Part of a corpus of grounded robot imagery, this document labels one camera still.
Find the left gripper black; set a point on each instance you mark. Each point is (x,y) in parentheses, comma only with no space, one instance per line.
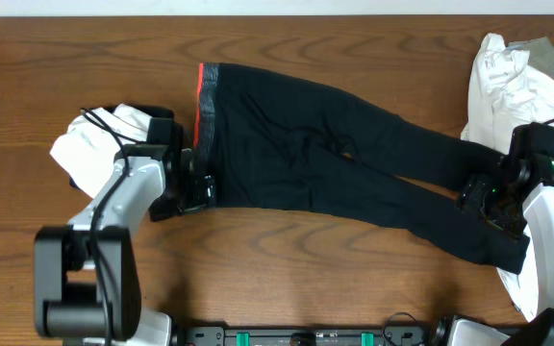
(199,190)

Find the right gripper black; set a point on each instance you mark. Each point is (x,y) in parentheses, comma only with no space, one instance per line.
(472,196)

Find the black leggings red waistband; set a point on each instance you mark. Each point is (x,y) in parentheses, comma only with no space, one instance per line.
(278,142)

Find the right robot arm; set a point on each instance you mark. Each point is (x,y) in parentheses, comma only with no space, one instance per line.
(523,205)

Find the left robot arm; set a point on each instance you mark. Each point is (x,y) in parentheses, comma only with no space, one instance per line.
(86,283)

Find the white shirt right pile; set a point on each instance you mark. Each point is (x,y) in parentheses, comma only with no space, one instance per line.
(505,92)

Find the white folded garment left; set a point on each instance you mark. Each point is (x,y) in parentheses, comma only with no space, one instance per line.
(94,149)

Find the grey garment under pile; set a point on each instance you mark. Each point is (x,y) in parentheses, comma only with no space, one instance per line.
(541,53)

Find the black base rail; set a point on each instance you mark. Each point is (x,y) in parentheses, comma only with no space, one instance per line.
(219,336)

